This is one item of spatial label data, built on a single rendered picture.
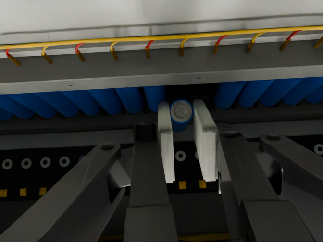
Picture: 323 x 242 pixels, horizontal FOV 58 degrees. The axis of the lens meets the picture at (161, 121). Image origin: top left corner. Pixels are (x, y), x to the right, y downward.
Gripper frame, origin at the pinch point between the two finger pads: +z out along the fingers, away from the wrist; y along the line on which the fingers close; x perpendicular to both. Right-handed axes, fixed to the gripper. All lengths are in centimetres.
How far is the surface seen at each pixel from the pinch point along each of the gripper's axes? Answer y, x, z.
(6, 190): -18.1, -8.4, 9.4
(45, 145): -14.1, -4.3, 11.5
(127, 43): -3.2, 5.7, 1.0
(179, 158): 0.0, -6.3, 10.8
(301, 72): 7.6, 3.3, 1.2
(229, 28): 3.0, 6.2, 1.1
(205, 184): 2.4, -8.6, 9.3
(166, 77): -0.9, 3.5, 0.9
